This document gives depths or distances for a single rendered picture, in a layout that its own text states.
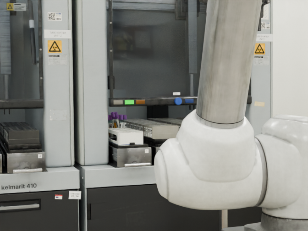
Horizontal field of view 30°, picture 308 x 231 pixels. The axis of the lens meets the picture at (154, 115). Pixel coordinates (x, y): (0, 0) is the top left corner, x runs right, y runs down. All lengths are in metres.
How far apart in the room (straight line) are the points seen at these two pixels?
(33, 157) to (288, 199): 1.12
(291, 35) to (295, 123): 2.62
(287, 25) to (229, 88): 2.75
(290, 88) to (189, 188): 2.73
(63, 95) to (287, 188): 1.18
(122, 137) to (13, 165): 0.42
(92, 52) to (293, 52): 1.92
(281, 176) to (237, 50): 0.30
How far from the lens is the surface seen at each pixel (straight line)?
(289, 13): 3.87
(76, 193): 2.16
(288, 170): 1.24
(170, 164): 1.17
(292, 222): 1.28
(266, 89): 2.49
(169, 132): 2.30
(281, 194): 1.25
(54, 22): 2.21
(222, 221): 2.08
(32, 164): 2.12
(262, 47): 2.49
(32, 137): 2.18
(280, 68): 3.81
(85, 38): 2.23
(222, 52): 1.09
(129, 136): 2.21
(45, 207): 2.15
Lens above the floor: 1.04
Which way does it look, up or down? 3 degrees down
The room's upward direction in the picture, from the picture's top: 1 degrees counter-clockwise
